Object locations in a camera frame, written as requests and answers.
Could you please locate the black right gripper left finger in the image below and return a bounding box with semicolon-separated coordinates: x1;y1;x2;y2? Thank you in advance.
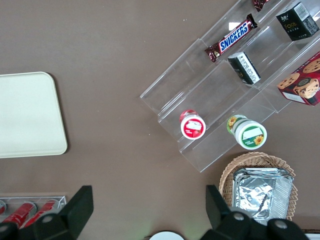
0;185;94;240

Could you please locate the woven wicker basket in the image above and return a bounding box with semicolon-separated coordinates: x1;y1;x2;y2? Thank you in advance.
218;151;299;222

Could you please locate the small black carton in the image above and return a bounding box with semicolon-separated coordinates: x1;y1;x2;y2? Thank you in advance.
227;51;262;86

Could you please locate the black Face carton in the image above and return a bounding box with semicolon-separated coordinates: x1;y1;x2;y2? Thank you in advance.
275;1;320;42

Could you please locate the clear acrylic stepped shelf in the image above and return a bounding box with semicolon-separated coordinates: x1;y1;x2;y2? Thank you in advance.
249;0;320;115
139;0;280;174

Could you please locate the aluminium foil container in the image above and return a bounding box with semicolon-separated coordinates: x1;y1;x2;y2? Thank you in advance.
231;167;294;227

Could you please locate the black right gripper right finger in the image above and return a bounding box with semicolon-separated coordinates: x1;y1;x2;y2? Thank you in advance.
199;184;310;240

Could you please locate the dark red wrapped chocolate bar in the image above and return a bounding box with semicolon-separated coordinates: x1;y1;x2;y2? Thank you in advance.
251;0;271;13

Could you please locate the red chocolate chip cookie box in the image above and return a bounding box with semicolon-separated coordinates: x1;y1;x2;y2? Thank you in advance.
277;51;320;107

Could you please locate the red strawberry lidded cup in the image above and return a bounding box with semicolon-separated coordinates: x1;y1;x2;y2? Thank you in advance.
179;109;207;140

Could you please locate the green sunflower lidded cup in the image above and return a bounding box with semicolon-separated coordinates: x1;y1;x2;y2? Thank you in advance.
226;114;268;150

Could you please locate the Snickers chocolate bar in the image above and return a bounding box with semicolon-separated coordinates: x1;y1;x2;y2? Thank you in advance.
204;13;258;63

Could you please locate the cream plastic tray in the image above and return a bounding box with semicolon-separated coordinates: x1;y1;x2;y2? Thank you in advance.
0;71;69;159

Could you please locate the clear acrylic can holder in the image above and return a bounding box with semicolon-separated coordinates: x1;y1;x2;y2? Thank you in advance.
0;195;68;226

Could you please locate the white round object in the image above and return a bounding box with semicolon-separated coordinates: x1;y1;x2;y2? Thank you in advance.
149;231;185;240

